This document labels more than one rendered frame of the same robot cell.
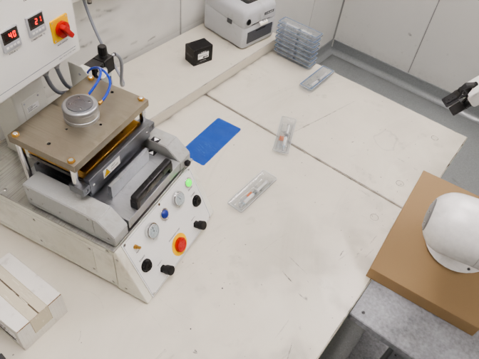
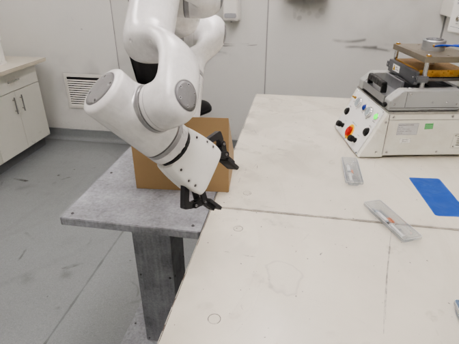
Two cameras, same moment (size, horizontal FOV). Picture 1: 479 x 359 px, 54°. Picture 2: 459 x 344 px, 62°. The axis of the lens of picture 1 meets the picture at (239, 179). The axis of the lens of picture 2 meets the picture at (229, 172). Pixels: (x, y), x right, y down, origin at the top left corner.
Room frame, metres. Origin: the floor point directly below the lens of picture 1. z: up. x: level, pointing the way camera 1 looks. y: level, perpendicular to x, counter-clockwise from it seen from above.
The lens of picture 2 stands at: (1.87, -0.87, 1.37)
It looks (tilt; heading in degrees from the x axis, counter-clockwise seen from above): 28 degrees down; 158
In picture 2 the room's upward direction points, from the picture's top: straight up
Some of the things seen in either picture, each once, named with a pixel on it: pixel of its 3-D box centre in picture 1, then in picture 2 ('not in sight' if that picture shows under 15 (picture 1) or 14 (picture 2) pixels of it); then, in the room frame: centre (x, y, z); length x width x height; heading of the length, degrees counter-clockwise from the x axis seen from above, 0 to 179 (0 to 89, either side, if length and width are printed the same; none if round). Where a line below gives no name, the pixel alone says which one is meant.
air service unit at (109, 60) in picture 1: (100, 73); not in sight; (1.05, 0.42, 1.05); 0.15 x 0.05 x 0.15; 159
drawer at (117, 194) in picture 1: (105, 166); (411, 87); (0.78, 0.33, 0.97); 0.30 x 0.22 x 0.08; 69
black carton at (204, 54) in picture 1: (199, 51); not in sight; (1.57, 0.23, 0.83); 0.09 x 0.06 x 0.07; 135
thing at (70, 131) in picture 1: (78, 115); (442, 57); (0.82, 0.40, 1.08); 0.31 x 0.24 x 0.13; 159
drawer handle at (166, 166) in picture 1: (152, 182); (376, 82); (0.73, 0.20, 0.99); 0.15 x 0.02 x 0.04; 159
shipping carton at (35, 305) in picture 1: (17, 299); not in sight; (0.48, 0.47, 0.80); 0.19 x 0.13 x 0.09; 58
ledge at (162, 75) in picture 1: (189, 64); not in sight; (1.56, 0.26, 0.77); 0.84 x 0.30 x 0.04; 148
